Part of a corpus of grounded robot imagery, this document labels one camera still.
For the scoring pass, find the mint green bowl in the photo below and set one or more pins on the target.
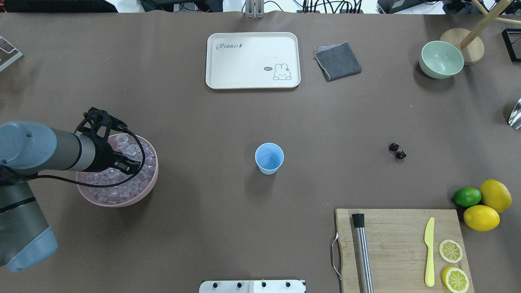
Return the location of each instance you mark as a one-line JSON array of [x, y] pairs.
[[440, 60]]

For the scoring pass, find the black glass tray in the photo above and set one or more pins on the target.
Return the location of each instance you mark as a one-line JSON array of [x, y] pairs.
[[512, 40]]

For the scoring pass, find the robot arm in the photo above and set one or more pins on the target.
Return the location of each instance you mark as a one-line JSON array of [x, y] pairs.
[[28, 148]]

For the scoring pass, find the wooden cup tree stand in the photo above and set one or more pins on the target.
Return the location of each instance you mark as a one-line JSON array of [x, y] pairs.
[[468, 42]]

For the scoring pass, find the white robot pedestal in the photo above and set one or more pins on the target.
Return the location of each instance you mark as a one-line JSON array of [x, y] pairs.
[[253, 286]]

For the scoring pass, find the dark cherry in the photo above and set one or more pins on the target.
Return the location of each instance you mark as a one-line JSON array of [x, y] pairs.
[[400, 154], [394, 147]]

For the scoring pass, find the white wire cup rack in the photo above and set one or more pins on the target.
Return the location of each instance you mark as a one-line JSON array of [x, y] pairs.
[[8, 53]]

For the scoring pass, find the light blue cup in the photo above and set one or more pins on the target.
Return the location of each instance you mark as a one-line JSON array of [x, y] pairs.
[[269, 157]]

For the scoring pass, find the green lime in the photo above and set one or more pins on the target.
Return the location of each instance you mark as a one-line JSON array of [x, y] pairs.
[[467, 197]]

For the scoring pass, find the yellow plastic knife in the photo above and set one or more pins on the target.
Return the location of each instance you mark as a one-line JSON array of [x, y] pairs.
[[429, 276]]

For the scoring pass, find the pink bowl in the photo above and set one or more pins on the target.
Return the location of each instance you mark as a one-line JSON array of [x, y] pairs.
[[130, 197]]

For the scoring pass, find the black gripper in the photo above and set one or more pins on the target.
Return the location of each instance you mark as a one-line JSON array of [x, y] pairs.
[[100, 158]]

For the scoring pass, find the steel muddler black tip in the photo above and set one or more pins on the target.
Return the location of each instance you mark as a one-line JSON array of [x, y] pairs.
[[363, 255]]

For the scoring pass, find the black gripper camera mount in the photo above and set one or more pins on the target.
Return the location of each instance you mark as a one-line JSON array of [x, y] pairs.
[[98, 124]]

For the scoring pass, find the grey folded cloth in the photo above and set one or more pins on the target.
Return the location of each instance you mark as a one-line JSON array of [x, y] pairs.
[[337, 61]]

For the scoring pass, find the wooden cutting board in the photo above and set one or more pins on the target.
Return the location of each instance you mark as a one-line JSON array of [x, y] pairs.
[[396, 248]]

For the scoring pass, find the metal ice scoop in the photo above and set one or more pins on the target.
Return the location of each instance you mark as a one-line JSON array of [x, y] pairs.
[[514, 119]]

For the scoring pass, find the whole lemon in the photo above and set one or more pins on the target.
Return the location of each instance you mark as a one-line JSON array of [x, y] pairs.
[[481, 218], [495, 195]]

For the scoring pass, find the cream rabbit tray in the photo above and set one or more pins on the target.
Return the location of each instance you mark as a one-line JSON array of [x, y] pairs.
[[252, 60]]

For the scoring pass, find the lemon slice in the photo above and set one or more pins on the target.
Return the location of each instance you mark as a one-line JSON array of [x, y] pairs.
[[455, 280], [450, 251]]

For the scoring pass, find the aluminium frame post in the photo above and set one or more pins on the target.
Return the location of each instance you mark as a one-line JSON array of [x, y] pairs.
[[254, 9]]

